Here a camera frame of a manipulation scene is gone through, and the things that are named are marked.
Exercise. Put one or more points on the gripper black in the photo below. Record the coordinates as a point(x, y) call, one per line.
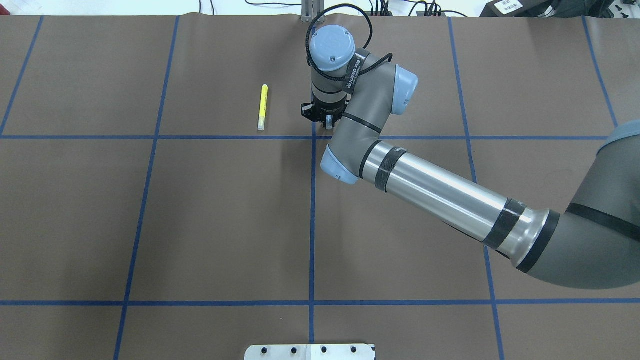
point(328, 120)

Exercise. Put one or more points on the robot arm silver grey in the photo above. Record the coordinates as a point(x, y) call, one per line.
point(593, 245)

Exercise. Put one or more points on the yellow highlighter pen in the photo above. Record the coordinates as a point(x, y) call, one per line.
point(263, 106)

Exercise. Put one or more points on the black power strip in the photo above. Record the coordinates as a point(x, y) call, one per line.
point(425, 13)

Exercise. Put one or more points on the black white label box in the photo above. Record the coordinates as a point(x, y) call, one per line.
point(516, 8)

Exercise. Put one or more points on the aluminium frame post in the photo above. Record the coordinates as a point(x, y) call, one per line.
point(310, 10)

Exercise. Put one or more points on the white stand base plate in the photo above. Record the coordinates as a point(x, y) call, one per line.
point(327, 351)

